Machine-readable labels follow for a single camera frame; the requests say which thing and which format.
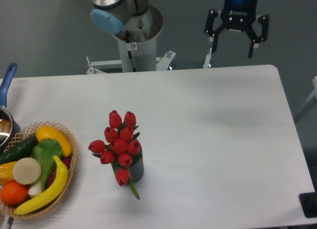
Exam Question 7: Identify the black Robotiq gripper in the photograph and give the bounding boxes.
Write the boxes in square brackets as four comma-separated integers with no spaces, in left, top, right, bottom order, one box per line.
[204,0,269,59]

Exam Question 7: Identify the red tulip bouquet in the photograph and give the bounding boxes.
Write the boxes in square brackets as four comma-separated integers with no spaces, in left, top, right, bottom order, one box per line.
[88,110,142,200]

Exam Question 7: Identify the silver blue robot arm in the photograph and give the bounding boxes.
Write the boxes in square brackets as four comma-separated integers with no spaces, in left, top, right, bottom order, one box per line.
[91,0,269,58]

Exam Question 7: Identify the grey ribbed vase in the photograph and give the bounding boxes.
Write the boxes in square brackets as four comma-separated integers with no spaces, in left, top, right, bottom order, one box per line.
[128,148,144,183]

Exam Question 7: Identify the black device at table edge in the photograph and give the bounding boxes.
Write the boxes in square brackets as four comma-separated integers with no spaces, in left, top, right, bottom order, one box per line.
[299,192,317,218]

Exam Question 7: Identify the dark red vegetable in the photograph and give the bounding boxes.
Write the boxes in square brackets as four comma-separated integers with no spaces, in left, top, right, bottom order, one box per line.
[47,156,71,188]

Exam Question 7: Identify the yellow squash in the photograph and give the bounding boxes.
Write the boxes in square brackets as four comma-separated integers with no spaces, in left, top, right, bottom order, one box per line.
[36,126,72,157]

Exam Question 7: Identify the green bok choy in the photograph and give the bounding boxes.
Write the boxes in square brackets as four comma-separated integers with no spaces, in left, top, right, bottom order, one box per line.
[28,138,62,197]

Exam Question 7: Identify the woven wicker basket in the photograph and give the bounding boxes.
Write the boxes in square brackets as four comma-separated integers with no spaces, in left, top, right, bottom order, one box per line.
[0,121,77,220]

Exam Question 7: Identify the yellow banana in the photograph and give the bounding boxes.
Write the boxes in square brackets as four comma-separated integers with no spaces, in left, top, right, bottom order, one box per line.
[14,156,68,215]

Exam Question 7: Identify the green cucumber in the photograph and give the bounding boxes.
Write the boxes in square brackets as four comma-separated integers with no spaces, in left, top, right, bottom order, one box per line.
[0,136,39,165]

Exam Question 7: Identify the beige round disc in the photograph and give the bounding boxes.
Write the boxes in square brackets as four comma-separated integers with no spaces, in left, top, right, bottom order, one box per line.
[12,157,42,185]

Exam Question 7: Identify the yellow bell pepper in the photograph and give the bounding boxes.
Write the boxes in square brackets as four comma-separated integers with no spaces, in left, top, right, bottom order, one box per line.
[0,161,17,185]

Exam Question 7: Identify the orange fruit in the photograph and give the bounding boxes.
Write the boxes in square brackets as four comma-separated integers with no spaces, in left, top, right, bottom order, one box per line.
[0,181,28,205]

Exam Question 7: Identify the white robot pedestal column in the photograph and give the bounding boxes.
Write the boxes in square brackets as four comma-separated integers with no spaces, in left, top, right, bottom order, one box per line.
[113,35,157,73]

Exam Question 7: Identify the white frame at right edge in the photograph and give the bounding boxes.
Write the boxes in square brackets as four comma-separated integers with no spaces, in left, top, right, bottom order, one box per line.
[293,76,317,124]

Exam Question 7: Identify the white metal base frame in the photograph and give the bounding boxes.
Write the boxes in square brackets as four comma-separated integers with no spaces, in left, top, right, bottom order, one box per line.
[86,48,212,74]

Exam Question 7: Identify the blue handled saucepan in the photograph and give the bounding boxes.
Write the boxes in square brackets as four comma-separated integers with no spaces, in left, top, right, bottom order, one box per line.
[0,63,20,154]

